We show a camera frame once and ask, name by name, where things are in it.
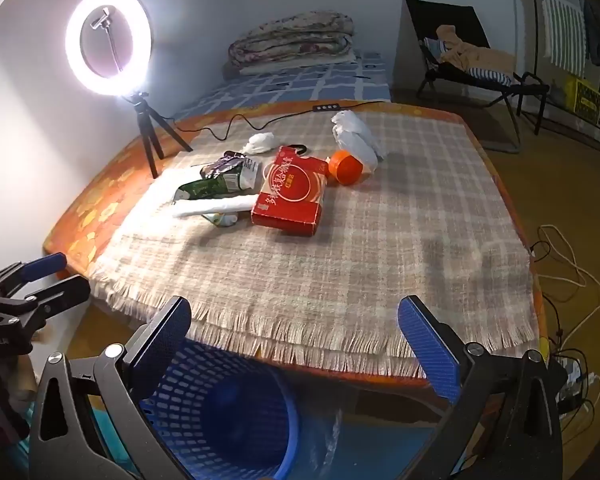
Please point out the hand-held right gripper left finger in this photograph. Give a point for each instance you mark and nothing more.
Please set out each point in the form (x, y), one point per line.
(166, 340)

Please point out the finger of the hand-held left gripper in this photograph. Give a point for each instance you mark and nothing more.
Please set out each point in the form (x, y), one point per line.
(62, 292)
(42, 265)

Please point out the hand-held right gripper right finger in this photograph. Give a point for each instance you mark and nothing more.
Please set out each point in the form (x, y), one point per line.
(427, 350)

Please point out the blue plastic basket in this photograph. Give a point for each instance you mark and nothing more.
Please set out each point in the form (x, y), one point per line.
(220, 390)

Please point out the green and white snack packet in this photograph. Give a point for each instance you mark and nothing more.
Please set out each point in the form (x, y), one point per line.
(200, 191)

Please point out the red cardboard box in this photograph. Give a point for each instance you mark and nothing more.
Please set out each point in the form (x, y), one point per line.
(292, 195)

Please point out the orange plastic cup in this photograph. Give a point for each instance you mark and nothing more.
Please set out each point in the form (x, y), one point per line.
(346, 169)

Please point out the white plastic bag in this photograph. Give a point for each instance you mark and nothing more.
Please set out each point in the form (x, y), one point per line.
(355, 132)

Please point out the orange patterned table cover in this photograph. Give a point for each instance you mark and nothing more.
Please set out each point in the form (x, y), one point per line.
(95, 200)

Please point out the plaid fringed blanket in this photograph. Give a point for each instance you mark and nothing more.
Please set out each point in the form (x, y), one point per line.
(355, 245)

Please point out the white rolled paper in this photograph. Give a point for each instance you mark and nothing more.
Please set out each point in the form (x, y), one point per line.
(215, 206)

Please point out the power strip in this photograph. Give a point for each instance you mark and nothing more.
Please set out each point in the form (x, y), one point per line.
(572, 385)

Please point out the black tripod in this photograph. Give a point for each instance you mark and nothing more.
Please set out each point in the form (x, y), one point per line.
(145, 120)

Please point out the purple foil wrapper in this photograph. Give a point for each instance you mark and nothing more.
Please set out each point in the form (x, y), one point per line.
(222, 166)

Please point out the crumpled white tissue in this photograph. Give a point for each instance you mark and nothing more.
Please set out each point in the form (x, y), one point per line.
(259, 143)

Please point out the striped cloth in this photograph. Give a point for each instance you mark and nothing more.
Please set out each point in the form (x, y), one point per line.
(490, 76)

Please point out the blue patterned bed sheet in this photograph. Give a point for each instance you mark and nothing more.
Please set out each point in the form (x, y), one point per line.
(290, 86)

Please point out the folded white bedding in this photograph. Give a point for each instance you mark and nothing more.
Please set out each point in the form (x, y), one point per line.
(280, 66)

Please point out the yellow crate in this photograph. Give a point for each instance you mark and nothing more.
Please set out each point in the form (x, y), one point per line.
(584, 97)

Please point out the tan garment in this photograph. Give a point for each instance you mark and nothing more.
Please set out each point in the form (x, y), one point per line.
(480, 57)

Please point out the folded floral quilt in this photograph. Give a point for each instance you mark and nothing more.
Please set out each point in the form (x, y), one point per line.
(290, 37)

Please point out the black folding chair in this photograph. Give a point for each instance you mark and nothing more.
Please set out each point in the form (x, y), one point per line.
(445, 20)

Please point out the black floor pole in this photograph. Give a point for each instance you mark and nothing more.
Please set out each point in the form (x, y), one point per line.
(535, 25)

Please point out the green striped hanging towel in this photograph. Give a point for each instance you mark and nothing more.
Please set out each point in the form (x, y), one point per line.
(562, 25)

